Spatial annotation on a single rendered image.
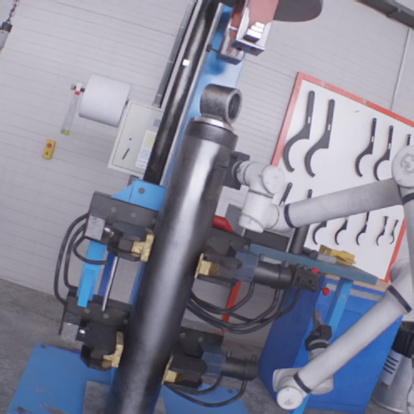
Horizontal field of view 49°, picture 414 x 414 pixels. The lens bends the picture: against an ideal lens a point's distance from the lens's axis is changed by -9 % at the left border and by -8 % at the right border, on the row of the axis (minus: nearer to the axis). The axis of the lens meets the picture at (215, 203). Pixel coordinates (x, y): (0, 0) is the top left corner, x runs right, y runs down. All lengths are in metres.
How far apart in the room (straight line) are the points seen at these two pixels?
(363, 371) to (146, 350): 1.89
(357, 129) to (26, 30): 2.98
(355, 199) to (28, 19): 3.24
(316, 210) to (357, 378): 2.05
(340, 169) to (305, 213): 2.69
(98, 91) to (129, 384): 1.56
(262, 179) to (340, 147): 2.78
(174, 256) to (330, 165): 2.60
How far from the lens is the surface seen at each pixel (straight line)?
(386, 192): 1.49
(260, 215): 1.57
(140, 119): 2.72
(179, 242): 1.85
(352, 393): 3.50
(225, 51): 2.15
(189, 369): 1.97
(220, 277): 1.90
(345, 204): 1.54
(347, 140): 4.32
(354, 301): 3.20
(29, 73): 4.03
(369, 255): 4.53
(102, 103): 2.70
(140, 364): 1.99
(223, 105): 1.88
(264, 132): 4.07
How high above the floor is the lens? 1.26
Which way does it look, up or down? 2 degrees down
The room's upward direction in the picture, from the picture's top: 17 degrees clockwise
